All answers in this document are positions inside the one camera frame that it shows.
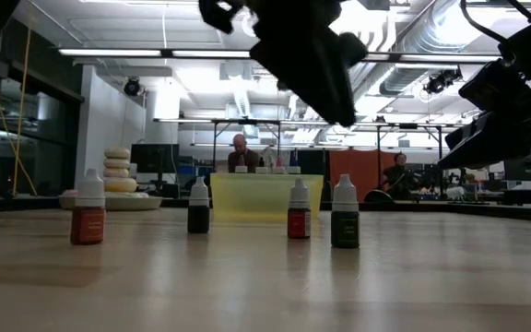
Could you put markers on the small red food coloring bottle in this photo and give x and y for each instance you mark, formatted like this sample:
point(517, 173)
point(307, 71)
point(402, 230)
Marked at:
point(298, 223)

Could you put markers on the small black food coloring bottle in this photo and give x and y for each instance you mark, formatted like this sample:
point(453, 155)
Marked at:
point(198, 219)

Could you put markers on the pink toy donut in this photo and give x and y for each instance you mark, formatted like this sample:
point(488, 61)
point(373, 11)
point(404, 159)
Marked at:
point(68, 193)

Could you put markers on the black station frame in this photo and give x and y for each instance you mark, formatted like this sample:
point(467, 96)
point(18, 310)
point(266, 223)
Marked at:
point(407, 125)
point(247, 122)

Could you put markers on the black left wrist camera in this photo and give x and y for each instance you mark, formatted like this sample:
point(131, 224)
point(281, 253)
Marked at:
point(217, 16)

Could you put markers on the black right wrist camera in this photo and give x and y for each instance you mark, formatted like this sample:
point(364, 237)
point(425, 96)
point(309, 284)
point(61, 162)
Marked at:
point(496, 92)

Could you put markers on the small yellow toy donut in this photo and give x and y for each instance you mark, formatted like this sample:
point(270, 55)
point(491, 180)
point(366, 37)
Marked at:
point(117, 153)

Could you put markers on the large black food coloring bottle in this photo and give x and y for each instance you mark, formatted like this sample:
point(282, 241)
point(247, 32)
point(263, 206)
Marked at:
point(262, 169)

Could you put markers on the green toy donut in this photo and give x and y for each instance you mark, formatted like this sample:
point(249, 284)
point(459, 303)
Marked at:
point(129, 195)

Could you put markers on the black computer monitor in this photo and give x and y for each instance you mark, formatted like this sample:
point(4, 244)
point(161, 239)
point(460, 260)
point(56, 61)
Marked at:
point(155, 157)
point(523, 166)

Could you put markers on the orange curtain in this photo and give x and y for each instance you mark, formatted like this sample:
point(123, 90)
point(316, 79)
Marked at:
point(357, 168)

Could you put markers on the black aluminium table frame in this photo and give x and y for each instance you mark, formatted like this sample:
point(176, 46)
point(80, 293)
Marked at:
point(450, 208)

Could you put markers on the grey round plate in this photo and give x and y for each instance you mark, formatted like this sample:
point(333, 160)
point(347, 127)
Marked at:
point(132, 204)

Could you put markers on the black chair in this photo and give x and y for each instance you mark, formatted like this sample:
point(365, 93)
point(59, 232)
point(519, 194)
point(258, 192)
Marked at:
point(376, 196)

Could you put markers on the large blue food coloring bottle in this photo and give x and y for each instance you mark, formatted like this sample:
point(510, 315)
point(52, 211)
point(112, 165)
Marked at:
point(294, 169)

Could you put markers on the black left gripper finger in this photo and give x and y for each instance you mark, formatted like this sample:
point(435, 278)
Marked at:
point(339, 87)
point(311, 92)

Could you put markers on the black ceiling spotlight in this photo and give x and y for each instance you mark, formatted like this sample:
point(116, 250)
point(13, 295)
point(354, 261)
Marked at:
point(440, 80)

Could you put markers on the small green food coloring bottle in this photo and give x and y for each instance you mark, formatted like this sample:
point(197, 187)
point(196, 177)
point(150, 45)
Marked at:
point(345, 230)

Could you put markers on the pastel toy donut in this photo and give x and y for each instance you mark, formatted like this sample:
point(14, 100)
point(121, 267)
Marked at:
point(116, 163)

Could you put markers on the translucent yellow plastic tray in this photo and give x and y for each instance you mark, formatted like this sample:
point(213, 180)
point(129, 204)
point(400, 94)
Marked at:
point(265, 198)

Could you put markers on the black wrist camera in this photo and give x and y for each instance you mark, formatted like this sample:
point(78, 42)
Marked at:
point(496, 92)
point(217, 16)

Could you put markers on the linear ceiling light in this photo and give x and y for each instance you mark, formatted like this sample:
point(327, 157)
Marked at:
point(210, 53)
point(109, 52)
point(431, 58)

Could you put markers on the small orange food coloring bottle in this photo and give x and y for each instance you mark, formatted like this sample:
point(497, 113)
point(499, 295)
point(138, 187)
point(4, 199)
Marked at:
point(88, 226)

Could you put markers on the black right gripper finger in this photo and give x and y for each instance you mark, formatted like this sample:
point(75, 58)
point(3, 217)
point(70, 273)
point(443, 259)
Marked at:
point(487, 154)
point(491, 129)

